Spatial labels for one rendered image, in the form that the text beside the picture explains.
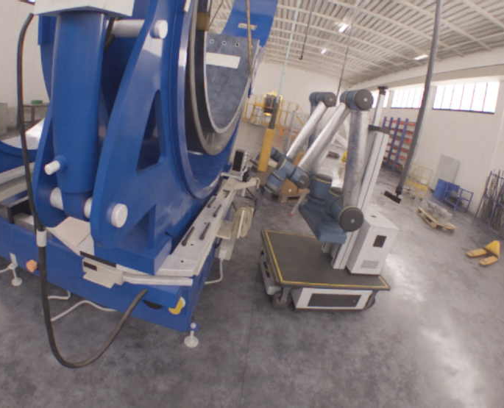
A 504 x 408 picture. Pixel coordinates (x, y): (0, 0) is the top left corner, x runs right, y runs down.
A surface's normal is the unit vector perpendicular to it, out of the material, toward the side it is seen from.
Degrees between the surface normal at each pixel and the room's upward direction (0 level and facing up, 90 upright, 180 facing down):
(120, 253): 90
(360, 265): 90
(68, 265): 90
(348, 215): 86
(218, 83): 55
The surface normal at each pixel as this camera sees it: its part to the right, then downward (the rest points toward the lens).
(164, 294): -0.08, 0.32
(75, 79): 0.54, 0.49
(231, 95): 0.07, -0.42
